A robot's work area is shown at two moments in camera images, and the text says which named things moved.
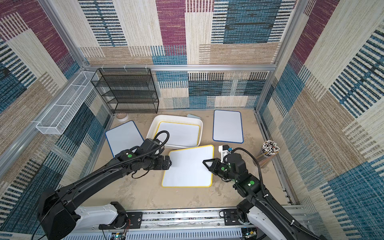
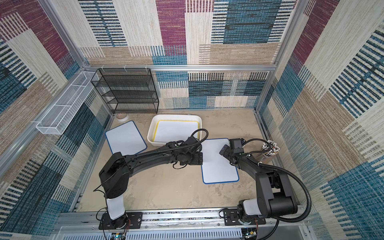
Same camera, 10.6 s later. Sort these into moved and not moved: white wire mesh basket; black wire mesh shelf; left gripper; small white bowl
Moved: left gripper
Not moved: black wire mesh shelf; small white bowl; white wire mesh basket
